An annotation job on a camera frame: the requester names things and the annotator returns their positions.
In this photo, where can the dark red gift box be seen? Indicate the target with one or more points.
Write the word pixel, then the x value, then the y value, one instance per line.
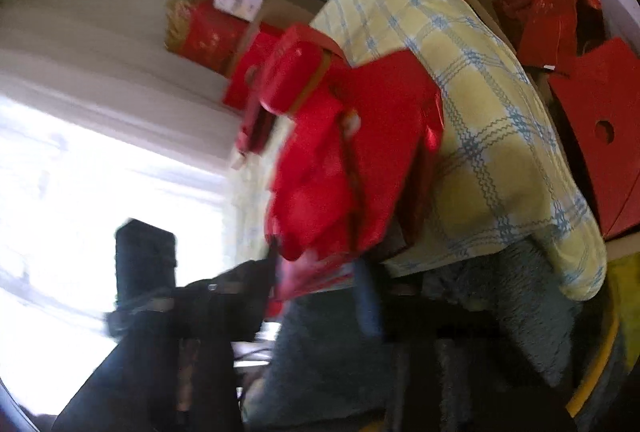
pixel 255 132

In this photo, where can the red couplet packet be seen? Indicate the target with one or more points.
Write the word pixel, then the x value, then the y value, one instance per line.
pixel 545 12

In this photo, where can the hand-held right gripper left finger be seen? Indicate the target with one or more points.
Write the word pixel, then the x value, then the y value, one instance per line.
pixel 250 292

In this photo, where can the red tin case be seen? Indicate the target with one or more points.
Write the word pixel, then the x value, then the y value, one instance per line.
pixel 290 72

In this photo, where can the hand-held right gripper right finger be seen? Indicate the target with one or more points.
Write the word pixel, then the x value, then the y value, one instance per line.
pixel 367 302

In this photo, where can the gold shopping bag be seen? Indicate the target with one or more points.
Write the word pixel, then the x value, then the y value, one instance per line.
pixel 175 12

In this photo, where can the white tissue pack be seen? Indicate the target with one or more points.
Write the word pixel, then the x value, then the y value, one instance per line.
pixel 235 2

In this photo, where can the yellow plaid tablecloth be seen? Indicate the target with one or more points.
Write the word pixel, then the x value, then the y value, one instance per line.
pixel 490 137

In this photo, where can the red gold-print gift bag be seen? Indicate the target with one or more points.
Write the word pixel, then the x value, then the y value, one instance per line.
pixel 210 32

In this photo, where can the red gift box oval label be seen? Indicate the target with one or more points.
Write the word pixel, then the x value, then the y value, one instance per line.
pixel 235 87

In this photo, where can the brown closed cardboard box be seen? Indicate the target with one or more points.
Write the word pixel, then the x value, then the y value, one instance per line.
pixel 285 7

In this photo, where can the shiny red bags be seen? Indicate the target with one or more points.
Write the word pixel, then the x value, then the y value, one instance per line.
pixel 350 152

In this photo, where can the white sheer curtain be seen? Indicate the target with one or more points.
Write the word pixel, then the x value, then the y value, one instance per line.
pixel 75 162

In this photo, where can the red cardboard box with hole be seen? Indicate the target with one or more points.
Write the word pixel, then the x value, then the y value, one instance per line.
pixel 600 87

